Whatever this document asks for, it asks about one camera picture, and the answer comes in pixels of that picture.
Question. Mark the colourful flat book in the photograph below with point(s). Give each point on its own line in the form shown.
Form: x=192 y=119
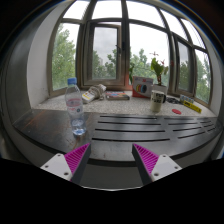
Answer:
x=117 y=96

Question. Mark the clear blue-capped water bottle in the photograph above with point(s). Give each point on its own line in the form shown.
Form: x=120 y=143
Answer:
x=75 y=110

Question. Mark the light blue small pack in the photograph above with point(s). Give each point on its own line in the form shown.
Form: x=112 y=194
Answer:
x=186 y=98

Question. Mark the green plant in white pot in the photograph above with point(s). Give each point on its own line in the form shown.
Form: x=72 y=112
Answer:
x=158 y=68

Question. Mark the black mesh mat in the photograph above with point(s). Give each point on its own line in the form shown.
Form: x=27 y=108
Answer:
x=173 y=100

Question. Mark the white box with coloured spools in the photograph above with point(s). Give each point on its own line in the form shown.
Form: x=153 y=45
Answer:
x=142 y=86

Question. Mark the long yellow box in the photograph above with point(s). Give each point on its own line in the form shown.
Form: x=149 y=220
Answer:
x=192 y=107

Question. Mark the white and yellow rolled bundle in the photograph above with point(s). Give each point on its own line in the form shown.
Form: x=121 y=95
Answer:
x=94 y=93

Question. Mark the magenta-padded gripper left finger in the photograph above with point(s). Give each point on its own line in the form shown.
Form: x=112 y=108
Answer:
x=77 y=158

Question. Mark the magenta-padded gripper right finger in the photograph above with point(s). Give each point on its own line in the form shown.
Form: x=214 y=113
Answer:
x=146 y=158

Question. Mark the flat round red coaster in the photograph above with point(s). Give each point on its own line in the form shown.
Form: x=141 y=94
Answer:
x=176 y=111

